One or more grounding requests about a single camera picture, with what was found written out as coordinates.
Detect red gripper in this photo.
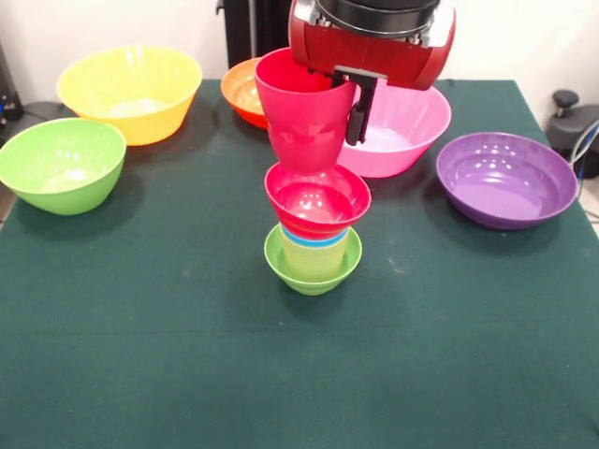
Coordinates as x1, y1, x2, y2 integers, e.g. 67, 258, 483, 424
286, 0, 458, 147

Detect small red bowl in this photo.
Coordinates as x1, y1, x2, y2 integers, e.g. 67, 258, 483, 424
264, 161, 373, 240

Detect blue cup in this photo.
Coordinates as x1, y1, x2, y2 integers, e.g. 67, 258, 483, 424
282, 227, 351, 249

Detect yellow cup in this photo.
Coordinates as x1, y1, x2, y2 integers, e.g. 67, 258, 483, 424
280, 231, 350, 283

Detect small green bowl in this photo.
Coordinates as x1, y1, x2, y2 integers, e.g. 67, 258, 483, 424
263, 224, 364, 297

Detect large green bowl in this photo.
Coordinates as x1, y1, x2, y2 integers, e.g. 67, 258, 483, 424
0, 117, 127, 216

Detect large pink bowl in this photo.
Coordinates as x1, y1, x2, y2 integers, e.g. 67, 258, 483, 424
335, 82, 453, 180

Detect orange bowl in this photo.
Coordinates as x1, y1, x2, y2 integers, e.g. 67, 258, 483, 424
220, 56, 270, 130

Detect purple bowl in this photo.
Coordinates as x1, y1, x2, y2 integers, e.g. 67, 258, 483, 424
435, 131, 579, 230

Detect large yellow bowl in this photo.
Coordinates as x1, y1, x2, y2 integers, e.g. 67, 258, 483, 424
56, 44, 204, 147

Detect dark green tablecloth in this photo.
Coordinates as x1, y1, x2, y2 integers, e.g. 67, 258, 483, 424
0, 78, 599, 449

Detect black equipment box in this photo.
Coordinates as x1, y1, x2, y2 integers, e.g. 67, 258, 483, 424
0, 44, 24, 137

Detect white and blue cables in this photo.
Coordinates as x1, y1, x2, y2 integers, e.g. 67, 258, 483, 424
569, 119, 599, 188

